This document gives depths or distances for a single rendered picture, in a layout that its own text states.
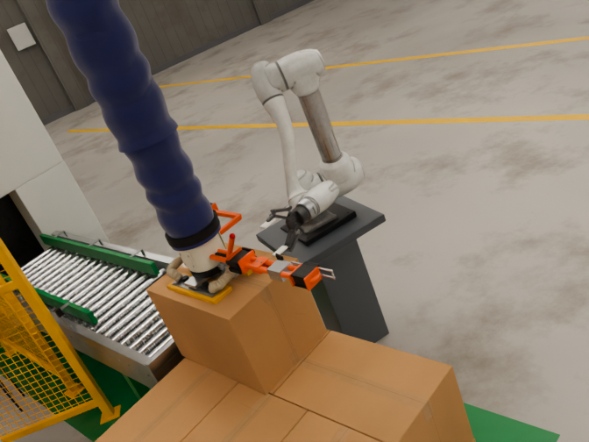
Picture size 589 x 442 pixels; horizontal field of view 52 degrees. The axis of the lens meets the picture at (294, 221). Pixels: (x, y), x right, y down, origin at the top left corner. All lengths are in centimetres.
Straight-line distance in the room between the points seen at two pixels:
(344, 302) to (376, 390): 91
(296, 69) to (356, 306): 128
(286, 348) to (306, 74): 116
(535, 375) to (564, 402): 20
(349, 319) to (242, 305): 102
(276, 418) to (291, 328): 37
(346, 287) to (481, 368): 76
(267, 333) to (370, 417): 52
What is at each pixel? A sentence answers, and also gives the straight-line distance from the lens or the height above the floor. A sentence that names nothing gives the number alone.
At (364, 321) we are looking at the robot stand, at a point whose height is 17.
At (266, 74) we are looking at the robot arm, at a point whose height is 158.
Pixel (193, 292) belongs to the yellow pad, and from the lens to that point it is 254.
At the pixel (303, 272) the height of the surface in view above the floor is 110.
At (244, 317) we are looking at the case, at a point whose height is 90.
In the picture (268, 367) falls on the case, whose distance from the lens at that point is 251.
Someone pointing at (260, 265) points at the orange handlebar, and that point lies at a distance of 225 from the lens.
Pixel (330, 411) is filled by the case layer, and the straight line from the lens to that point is 236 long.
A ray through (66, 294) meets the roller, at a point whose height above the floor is 52.
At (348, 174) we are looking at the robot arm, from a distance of 295.
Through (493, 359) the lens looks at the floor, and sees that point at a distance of 316.
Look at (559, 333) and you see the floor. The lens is 324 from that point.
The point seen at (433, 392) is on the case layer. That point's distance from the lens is 230.
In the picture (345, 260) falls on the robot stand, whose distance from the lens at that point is 309.
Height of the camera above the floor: 217
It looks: 26 degrees down
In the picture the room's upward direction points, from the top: 22 degrees counter-clockwise
